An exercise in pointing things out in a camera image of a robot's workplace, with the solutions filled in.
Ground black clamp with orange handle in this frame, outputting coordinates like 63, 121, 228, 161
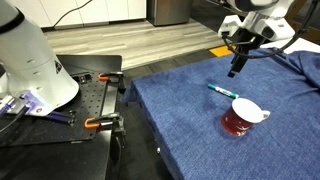
83, 112, 127, 136
97, 71, 127, 94

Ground white cabinets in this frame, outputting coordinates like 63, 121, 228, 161
6, 0, 148, 29

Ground brown wooden door frame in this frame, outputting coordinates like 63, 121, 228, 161
286, 0, 320, 44

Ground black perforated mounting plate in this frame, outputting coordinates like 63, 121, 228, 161
0, 71, 111, 148

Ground black robot cart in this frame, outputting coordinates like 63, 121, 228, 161
0, 54, 128, 180

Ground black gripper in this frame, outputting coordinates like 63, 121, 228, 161
227, 28, 267, 78

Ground yellow floor marker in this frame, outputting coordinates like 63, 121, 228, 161
208, 44, 235, 58

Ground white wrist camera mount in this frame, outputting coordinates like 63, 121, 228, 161
218, 14, 242, 38

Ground red mug with white interior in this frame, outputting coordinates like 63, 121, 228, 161
220, 97, 271, 137

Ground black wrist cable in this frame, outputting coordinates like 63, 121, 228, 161
220, 0, 320, 60

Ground stainless steel appliance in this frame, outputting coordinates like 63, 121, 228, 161
146, 0, 194, 27

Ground thick black power cable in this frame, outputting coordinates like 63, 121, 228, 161
0, 104, 31, 134

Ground blue fabric tablecloth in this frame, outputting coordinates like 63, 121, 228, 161
119, 45, 320, 180

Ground green marker with white label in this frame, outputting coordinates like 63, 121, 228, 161
207, 83, 240, 100

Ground thin black wall cable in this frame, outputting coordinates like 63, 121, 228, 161
51, 0, 94, 29

